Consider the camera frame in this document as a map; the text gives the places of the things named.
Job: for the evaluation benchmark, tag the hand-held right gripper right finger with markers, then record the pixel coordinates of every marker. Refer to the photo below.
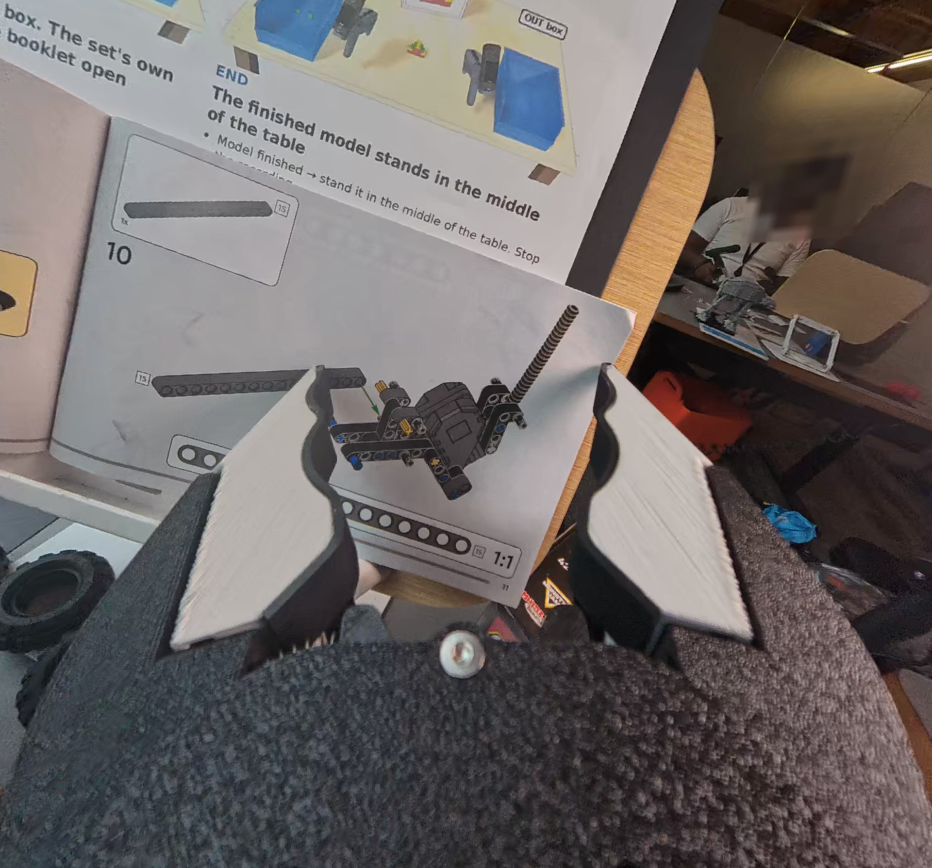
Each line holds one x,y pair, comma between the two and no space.
670,533

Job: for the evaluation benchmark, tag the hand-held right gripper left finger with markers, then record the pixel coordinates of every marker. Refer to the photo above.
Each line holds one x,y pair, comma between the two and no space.
247,519

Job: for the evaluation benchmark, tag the building instruction booklet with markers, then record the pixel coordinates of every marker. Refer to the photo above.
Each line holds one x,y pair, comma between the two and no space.
218,315

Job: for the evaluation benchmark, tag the grey desk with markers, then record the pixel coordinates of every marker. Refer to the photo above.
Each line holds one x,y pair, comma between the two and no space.
44,533

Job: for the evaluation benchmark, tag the white printed task sheet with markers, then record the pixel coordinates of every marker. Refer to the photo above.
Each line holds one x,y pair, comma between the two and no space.
437,118

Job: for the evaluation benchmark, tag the blue plastic bag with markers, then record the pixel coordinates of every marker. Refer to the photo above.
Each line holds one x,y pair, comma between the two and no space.
790,522

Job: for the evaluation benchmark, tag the orange bin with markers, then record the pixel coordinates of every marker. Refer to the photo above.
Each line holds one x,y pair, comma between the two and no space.
692,409

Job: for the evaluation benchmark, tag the black toy tire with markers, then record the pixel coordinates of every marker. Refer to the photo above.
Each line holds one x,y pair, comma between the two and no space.
91,577
36,686

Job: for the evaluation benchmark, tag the grey walker model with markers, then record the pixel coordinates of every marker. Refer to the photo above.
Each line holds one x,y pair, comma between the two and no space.
735,297

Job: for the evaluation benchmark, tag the wooden edged table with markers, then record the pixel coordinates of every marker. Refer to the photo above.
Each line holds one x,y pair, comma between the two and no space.
874,377

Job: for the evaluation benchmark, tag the tan rounded board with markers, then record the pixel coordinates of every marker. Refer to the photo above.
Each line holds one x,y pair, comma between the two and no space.
844,293

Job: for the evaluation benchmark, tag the white and wood book stand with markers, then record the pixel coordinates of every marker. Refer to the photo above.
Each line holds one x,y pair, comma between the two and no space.
677,191

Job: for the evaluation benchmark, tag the ceiling light strip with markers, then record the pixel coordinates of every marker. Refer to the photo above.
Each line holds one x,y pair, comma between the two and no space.
903,60

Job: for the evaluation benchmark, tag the white frame with blue part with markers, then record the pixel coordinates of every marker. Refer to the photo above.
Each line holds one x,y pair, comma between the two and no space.
808,344

